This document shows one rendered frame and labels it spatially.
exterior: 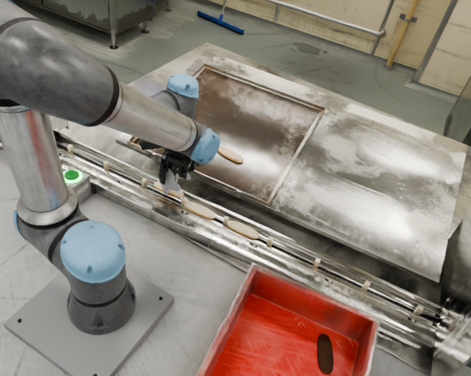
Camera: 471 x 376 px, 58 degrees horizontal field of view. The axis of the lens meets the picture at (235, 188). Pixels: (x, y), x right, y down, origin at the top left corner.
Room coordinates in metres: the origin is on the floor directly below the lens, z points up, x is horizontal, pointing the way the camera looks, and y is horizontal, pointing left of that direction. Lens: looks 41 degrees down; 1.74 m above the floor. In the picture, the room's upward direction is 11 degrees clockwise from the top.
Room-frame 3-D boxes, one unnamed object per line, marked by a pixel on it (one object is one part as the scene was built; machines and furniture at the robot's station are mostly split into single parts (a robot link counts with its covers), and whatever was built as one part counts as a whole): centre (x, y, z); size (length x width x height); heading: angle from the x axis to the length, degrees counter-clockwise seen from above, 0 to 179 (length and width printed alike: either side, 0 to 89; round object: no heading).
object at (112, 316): (0.52, 0.25, 0.90); 0.15 x 0.15 x 0.10
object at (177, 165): (0.91, 0.17, 1.03); 0.09 x 0.08 x 0.12; 72
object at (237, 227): (0.84, -0.05, 0.86); 0.10 x 0.04 x 0.01; 72
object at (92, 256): (0.52, 0.26, 1.01); 0.13 x 0.12 x 0.14; 59
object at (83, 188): (0.87, 0.46, 0.84); 0.08 x 0.08 x 0.11; 72
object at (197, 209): (0.88, 0.09, 0.86); 0.10 x 0.04 x 0.01; 72
